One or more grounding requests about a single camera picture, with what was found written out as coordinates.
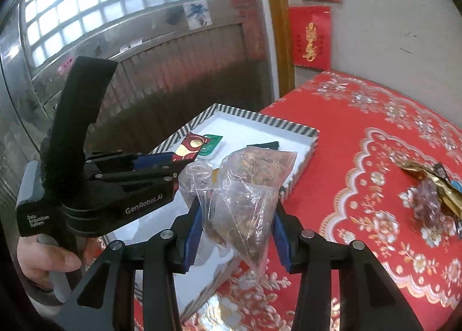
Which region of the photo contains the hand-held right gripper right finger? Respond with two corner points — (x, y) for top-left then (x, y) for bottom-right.
(272, 201), (424, 331)

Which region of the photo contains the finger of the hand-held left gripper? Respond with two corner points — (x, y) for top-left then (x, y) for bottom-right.
(86, 150), (197, 175)
(94, 163), (180, 196)

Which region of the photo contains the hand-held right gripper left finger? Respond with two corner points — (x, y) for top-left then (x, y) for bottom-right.
(54, 205), (204, 331)

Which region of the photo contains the red gold snack packet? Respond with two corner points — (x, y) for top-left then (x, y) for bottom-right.
(171, 132), (210, 163)

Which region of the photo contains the clear bag of dried snack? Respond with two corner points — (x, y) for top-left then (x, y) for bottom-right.
(209, 147), (298, 277)

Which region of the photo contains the striped cardboard box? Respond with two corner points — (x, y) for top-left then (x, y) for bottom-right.
(103, 103), (320, 322)

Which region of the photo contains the person's left hand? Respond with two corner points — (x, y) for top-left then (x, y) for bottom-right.
(16, 237), (83, 292)

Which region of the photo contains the small clear plastic bag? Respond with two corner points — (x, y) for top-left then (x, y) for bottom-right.
(178, 162), (217, 216)

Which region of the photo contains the metal shutter door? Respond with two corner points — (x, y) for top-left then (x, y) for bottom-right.
(0, 3), (275, 209)

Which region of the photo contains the dark green snack packet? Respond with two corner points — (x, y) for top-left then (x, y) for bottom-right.
(246, 141), (281, 151)

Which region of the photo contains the red floral tablecloth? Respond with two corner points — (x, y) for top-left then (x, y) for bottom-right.
(83, 70), (462, 331)

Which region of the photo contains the purple snack bag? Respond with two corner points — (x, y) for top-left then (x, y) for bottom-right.
(411, 177), (443, 223)

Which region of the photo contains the white blue door sticker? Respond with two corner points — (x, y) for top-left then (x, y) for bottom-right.
(183, 0), (213, 30)

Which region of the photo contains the wooden door frame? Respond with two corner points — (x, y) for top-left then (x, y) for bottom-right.
(260, 0), (297, 99)

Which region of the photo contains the small red wall poster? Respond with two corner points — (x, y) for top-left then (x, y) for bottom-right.
(288, 5), (333, 72)

